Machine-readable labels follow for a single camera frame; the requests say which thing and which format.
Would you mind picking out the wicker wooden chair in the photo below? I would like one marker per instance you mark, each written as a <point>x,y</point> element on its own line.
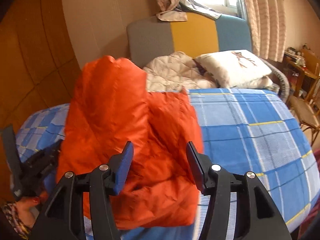
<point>307,110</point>

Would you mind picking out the blue plaid bed sheet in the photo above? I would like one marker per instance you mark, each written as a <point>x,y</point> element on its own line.
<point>242,130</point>

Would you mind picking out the grey yellow blue headboard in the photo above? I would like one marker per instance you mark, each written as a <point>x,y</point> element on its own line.
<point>150,38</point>

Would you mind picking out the dark red cloth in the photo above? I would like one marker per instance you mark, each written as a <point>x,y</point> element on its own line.
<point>313,213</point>

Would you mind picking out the patterned left sleeve forearm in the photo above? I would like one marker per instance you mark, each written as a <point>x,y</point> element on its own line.
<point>11,213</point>

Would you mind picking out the wooden wardrobe panels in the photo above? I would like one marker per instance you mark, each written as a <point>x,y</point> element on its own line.
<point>38,63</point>

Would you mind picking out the plaid right curtain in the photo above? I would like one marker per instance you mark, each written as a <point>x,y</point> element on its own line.
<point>267,23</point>

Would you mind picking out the orange puffer jacket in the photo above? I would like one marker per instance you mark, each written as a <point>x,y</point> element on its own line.
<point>110,107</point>

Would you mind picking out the person's left hand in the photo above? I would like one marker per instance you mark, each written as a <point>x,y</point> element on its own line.
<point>24,206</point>

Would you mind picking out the cluttered wooden desk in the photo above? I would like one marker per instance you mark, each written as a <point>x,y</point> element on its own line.
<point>303,67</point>

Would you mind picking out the white embroidered pillow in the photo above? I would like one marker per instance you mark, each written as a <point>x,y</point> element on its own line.
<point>236,69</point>

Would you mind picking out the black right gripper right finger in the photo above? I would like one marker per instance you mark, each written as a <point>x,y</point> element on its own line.
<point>256,215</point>

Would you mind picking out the grey fuzzy blanket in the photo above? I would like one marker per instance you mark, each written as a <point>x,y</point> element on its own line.
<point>284,83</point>

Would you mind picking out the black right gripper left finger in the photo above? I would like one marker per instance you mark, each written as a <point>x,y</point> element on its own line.
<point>62,216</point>

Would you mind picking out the beige quilted jacket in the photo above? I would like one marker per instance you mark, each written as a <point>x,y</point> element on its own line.
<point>175,72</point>

